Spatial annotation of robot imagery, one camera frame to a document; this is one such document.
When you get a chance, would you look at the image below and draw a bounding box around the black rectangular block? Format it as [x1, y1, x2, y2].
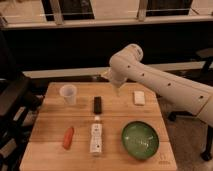
[94, 96, 102, 114]

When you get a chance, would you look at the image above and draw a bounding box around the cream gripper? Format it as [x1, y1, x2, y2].
[101, 68, 124, 97]

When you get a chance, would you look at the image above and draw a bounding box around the black office chair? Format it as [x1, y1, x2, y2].
[168, 47, 213, 162]

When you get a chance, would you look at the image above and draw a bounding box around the white sponge block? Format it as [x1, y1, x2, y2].
[134, 91, 145, 105]

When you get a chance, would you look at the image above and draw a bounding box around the green ceramic bowl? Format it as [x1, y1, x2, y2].
[121, 121, 159, 160]

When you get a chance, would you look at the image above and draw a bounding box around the white ceramic cup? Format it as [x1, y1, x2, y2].
[59, 84, 77, 106]

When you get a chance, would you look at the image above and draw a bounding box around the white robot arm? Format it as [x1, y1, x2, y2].
[102, 44, 213, 127]

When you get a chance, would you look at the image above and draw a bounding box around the orange carrot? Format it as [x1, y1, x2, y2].
[63, 127, 74, 150]

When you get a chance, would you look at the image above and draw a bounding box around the black chair at left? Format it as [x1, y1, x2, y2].
[0, 31, 42, 171]

